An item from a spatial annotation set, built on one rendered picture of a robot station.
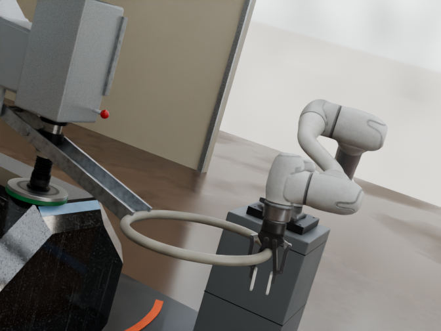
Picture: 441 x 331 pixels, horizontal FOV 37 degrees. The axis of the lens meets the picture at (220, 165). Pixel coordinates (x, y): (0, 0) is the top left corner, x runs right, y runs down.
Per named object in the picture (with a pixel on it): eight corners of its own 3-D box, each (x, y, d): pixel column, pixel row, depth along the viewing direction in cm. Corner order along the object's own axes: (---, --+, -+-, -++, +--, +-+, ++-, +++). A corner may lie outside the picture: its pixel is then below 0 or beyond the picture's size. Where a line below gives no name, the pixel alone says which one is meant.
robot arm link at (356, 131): (317, 181, 314) (362, 196, 310) (307, 210, 307) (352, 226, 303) (341, 94, 245) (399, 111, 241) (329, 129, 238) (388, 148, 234)
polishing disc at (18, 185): (79, 198, 240) (79, 195, 240) (39, 204, 221) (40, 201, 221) (35, 178, 249) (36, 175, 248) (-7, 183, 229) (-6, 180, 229)
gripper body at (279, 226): (289, 220, 206) (283, 249, 207) (263, 214, 207) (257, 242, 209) (287, 225, 199) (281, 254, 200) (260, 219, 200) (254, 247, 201)
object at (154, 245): (86, 229, 196) (88, 220, 195) (168, 211, 240) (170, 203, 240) (232, 280, 176) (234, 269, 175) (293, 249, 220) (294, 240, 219)
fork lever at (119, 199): (-19, 109, 231) (-13, 96, 230) (20, 110, 249) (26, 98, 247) (119, 226, 209) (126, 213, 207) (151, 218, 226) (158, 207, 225)
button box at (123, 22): (86, 89, 235) (105, 11, 230) (91, 89, 238) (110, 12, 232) (104, 96, 232) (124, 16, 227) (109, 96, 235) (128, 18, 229)
